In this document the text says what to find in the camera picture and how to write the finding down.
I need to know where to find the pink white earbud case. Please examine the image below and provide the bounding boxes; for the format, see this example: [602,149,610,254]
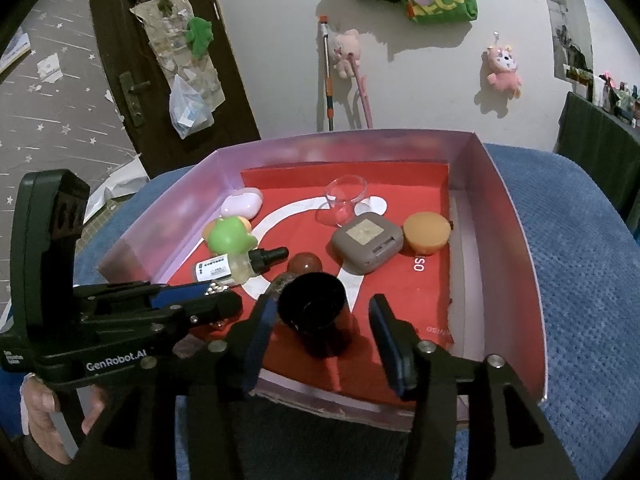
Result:
[220,188,264,220]

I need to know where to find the items on side table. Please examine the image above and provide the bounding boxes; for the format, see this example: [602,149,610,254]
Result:
[563,64,639,129]

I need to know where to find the pink cardboard box tray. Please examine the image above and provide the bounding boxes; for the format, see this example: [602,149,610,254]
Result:
[98,130,548,431]

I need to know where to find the black cylinder cup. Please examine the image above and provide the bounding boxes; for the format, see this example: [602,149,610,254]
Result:
[278,272,356,359]

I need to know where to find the clear glass cup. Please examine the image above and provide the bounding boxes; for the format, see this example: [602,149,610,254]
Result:
[316,174,368,226]

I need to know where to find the hanging pocket organizer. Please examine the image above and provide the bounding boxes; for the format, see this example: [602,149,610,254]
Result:
[130,0,224,110]

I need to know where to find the brass door handle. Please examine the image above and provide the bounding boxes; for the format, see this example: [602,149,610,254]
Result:
[119,72,151,128]

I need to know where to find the pink plush on wall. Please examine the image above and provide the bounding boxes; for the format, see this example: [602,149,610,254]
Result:
[330,29,361,79]

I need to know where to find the person's left hand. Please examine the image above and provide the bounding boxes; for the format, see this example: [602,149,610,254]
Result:
[19,372,109,466]

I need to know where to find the green frog plush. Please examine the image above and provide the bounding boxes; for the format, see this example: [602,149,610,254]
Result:
[184,16,214,58]

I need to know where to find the pink stick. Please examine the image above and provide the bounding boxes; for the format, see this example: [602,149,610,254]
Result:
[348,53,373,129]

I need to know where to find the grey square power bank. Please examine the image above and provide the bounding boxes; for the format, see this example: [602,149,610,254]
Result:
[330,211,404,275]

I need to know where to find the glass jar red ball stopper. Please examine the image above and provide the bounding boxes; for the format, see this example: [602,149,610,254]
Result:
[266,252,323,298]

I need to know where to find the pink fox plush keychain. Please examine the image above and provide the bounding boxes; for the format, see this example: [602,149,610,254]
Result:
[482,46,522,99]

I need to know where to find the dropper bottle black cap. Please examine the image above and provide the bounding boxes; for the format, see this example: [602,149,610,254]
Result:
[194,246,291,283]

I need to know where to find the orange peach toy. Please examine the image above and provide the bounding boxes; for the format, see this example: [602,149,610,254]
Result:
[200,214,253,241]

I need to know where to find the clear plastic bag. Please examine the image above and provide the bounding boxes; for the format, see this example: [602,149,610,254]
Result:
[169,75,214,140]

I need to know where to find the green frog toy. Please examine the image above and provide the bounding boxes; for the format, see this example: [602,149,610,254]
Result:
[205,217,258,255]

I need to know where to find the dark green table cloth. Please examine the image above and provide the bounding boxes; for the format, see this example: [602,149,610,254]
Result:
[554,92,640,238]

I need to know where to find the blue cushioned seat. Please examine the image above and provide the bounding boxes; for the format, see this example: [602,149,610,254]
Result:
[0,142,640,480]

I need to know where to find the dark brown wooden door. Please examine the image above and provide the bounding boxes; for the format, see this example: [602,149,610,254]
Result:
[89,0,260,178]

